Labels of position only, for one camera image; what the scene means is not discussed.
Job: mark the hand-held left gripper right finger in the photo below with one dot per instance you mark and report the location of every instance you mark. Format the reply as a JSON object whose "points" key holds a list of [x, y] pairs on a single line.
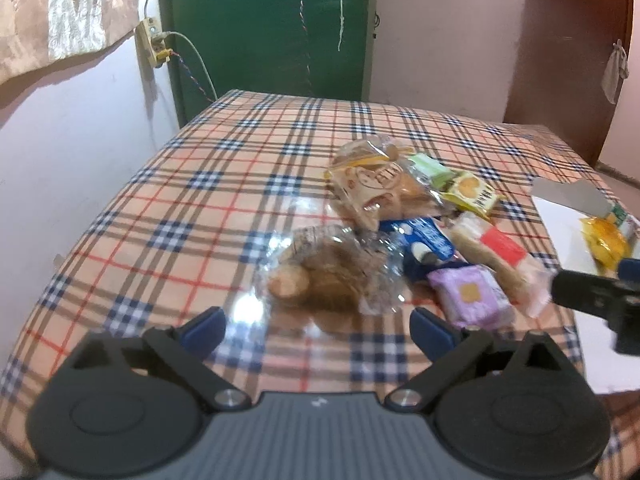
{"points": [[432, 335]]}

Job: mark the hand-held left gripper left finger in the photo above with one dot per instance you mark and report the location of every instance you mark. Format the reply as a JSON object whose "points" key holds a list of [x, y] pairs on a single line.
{"points": [[205, 330]]}

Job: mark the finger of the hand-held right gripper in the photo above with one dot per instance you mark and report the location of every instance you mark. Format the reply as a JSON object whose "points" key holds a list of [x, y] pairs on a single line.
{"points": [[585, 290], [631, 270]]}

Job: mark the orange snack packet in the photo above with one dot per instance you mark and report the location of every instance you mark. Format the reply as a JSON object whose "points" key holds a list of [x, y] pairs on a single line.
{"points": [[605, 242]]}

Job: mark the green and white snack packet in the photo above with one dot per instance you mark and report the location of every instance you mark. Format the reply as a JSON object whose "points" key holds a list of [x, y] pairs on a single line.
{"points": [[625, 220]]}

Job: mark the purple snack packet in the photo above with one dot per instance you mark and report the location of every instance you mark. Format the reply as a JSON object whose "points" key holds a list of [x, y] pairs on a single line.
{"points": [[470, 295]]}

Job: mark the white cardboard box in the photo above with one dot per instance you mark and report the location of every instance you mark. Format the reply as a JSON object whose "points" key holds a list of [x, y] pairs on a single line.
{"points": [[560, 225]]}

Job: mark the blue snack packet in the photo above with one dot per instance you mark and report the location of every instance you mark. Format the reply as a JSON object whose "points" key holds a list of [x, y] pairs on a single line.
{"points": [[425, 240]]}

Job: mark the red and white cracker packet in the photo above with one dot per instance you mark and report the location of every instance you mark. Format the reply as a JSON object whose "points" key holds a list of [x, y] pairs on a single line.
{"points": [[500, 245]]}

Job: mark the clear bag of round cookies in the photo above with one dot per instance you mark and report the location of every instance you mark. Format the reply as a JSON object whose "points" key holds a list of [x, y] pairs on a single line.
{"points": [[320, 270]]}

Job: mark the yellow snack packet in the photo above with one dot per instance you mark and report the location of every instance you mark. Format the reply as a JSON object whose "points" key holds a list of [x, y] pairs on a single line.
{"points": [[470, 192]]}

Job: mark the red print bread bag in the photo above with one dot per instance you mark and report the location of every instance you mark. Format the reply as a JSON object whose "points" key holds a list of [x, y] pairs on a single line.
{"points": [[375, 185]]}

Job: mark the plaid tablecloth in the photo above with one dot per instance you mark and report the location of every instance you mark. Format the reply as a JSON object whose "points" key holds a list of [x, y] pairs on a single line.
{"points": [[200, 185]]}

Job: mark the light green snack packet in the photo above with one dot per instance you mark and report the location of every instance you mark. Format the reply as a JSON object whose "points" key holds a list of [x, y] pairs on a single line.
{"points": [[430, 167]]}

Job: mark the grey rag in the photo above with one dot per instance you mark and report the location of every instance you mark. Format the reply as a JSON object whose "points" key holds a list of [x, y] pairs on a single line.
{"points": [[615, 72]]}

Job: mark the brown wooden door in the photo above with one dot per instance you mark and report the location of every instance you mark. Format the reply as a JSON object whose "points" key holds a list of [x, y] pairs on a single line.
{"points": [[560, 60]]}

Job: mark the green cabinet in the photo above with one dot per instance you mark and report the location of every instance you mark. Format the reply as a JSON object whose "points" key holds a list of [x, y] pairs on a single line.
{"points": [[265, 35]]}

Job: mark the beige curtain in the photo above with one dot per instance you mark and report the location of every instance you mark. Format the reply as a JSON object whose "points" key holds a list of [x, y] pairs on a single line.
{"points": [[60, 10]]}

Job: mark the wall power strip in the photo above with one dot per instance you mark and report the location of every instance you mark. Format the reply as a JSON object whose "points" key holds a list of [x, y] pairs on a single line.
{"points": [[152, 42]]}

